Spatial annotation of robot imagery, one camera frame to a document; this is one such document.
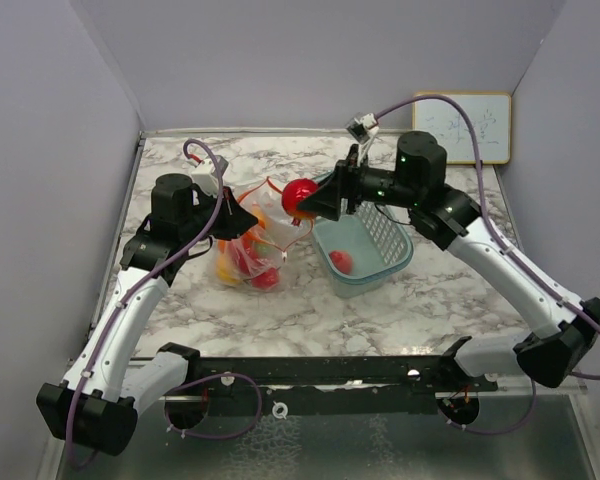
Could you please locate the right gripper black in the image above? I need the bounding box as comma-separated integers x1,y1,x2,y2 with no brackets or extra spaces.
300,144,421,219

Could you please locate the red toy pepper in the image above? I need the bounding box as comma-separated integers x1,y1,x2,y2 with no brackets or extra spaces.
228,243,273,278

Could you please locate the orange toy tangerine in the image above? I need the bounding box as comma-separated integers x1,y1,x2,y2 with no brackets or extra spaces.
291,211,316,226

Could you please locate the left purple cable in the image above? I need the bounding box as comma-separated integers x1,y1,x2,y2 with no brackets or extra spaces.
63,138,227,471

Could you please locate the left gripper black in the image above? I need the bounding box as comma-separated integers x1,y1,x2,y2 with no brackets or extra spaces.
180,185,258,244

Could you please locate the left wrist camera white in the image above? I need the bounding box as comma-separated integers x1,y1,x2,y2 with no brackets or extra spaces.
190,159,219,196

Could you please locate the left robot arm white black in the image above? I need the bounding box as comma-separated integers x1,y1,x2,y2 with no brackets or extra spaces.
36,173,258,456

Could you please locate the blue white plastic basket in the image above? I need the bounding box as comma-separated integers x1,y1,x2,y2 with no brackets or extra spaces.
312,202,414,299

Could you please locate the clear zip bag orange zipper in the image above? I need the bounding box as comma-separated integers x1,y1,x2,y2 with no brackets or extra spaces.
214,178,315,292

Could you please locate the black mounting rail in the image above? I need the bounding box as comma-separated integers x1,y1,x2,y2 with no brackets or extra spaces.
160,342,497,417

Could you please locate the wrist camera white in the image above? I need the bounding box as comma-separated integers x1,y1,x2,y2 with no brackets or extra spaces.
190,159,219,196
346,113,379,164

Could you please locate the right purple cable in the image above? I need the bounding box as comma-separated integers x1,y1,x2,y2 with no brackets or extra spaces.
374,94,600,379

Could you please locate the small whiteboard wooden frame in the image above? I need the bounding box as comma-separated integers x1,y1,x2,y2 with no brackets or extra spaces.
412,91,512,165

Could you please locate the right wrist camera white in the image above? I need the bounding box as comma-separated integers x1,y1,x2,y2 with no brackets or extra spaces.
346,113,379,164

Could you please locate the yellow toy bell pepper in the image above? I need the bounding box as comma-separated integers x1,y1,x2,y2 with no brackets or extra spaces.
252,212,267,228

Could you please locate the purple cable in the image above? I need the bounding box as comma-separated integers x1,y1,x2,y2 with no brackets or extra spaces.
374,94,600,379
63,138,227,471

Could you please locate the red toy apple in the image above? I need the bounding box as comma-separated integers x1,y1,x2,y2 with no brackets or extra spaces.
251,268,280,291
281,178,318,216

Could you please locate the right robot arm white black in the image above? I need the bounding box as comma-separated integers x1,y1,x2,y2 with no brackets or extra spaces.
298,131,600,391

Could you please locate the pink toy peach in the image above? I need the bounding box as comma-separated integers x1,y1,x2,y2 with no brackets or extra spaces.
329,250,354,275

